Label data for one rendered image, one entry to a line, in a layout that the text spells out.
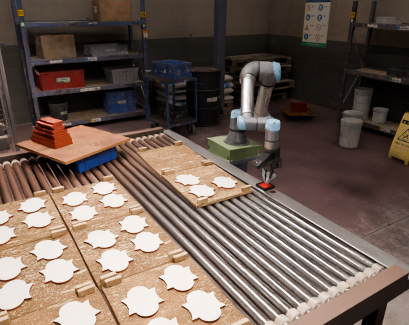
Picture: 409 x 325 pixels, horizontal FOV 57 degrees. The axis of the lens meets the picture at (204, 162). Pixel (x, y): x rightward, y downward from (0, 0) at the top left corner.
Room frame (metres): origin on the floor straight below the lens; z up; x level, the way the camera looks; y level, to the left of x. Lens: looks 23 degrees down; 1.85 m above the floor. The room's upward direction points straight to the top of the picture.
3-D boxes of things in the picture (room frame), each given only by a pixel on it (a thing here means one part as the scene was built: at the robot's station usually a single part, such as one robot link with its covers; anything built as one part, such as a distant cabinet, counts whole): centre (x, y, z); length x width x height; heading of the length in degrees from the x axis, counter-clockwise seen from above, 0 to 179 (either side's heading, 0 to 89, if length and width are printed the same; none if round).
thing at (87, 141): (2.27, 0.83, 1.03); 0.50 x 0.50 x 0.02; 55
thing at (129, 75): (6.36, 1.39, 0.76); 0.50 x 0.36 x 0.24; 128
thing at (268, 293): (1.74, 0.20, 0.90); 1.95 x 0.05 x 0.05; 32
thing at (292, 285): (1.79, 0.12, 0.90); 1.95 x 0.05 x 0.05; 32
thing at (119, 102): (6.36, 1.48, 0.32); 0.50 x 0.41 x 0.37; 118
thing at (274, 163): (1.89, -0.37, 1.08); 0.09 x 0.08 x 0.12; 122
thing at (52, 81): (5.86, 2.24, 0.78); 0.66 x 0.45 x 0.28; 122
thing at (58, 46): (5.89, 2.26, 1.26); 0.49 x 0.38 x 0.34; 128
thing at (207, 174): (1.89, -0.01, 0.93); 0.41 x 0.35 x 0.02; 31
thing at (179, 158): (2.25, 0.20, 0.93); 0.41 x 0.35 x 0.02; 29
